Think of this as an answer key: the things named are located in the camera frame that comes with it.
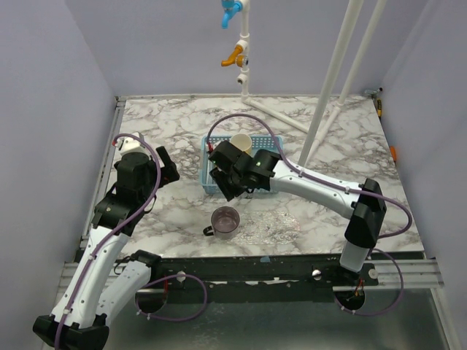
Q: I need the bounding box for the yellow tool in corner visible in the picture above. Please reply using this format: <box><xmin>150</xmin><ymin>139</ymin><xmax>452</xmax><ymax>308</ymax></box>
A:
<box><xmin>376</xmin><ymin>87</ymin><xmax>383</xmax><ymax>119</ymax></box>

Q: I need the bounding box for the orange clamp on wall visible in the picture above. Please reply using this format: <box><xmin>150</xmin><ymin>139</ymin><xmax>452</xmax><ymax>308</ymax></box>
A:
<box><xmin>390</xmin><ymin>146</ymin><xmax>398</xmax><ymax>163</ymax></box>

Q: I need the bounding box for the purple translucent cup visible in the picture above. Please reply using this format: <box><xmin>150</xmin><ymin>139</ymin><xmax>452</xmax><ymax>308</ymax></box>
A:
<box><xmin>203</xmin><ymin>206</ymin><xmax>240</xmax><ymax>240</ymax></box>

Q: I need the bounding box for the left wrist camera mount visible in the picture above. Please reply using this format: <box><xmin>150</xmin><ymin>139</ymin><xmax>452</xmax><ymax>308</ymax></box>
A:
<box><xmin>112</xmin><ymin>132</ymin><xmax>150</xmax><ymax>156</ymax></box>

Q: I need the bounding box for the orange tap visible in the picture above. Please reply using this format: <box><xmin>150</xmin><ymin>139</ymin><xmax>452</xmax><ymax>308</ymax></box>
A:
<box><xmin>220</xmin><ymin>45</ymin><xmax>249</xmax><ymax>68</ymax></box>

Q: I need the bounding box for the white pvc pipe frame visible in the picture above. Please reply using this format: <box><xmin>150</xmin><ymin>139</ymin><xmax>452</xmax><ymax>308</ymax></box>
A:
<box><xmin>236</xmin><ymin>1</ymin><xmax>387</xmax><ymax>166</ymax></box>

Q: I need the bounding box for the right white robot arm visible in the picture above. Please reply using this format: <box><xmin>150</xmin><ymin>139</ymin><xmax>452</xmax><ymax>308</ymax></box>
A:
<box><xmin>209</xmin><ymin>141</ymin><xmax>387</xmax><ymax>286</ymax></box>

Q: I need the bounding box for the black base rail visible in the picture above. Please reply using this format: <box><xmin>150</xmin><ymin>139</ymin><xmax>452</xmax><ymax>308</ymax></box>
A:
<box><xmin>131</xmin><ymin>251</ymin><xmax>379</xmax><ymax>311</ymax></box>

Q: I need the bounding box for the blue plastic basket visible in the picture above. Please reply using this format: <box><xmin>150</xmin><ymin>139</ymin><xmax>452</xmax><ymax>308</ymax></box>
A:
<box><xmin>200</xmin><ymin>134</ymin><xmax>285</xmax><ymax>196</ymax></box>

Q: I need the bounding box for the yellow mug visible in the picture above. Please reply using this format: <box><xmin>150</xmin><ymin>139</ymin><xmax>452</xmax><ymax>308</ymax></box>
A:
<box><xmin>229</xmin><ymin>133</ymin><xmax>252</xmax><ymax>155</ymax></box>

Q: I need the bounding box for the clear textured round tray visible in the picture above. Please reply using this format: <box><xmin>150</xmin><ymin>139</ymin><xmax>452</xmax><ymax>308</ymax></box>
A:
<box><xmin>248</xmin><ymin>211</ymin><xmax>301</xmax><ymax>244</ymax></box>

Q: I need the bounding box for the blue tap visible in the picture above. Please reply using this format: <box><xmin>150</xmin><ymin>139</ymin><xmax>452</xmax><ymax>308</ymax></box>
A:
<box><xmin>221</xmin><ymin>0</ymin><xmax>243</xmax><ymax>29</ymax></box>

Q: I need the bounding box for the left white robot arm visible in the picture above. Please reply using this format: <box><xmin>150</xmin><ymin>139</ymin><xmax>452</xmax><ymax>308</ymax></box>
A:
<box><xmin>33</xmin><ymin>146</ymin><xmax>180</xmax><ymax>349</ymax></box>

